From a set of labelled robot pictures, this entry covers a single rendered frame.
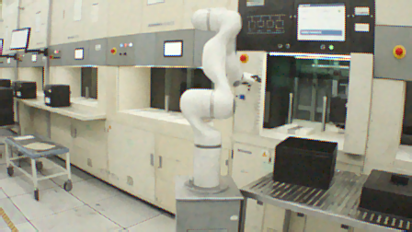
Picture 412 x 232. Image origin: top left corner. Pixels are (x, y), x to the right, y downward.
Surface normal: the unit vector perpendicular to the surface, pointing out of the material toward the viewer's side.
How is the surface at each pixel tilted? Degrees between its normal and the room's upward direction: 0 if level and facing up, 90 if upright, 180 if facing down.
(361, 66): 90
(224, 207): 90
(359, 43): 90
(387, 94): 90
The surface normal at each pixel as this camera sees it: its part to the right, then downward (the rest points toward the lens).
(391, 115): -0.65, 0.09
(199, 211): 0.08, 0.15
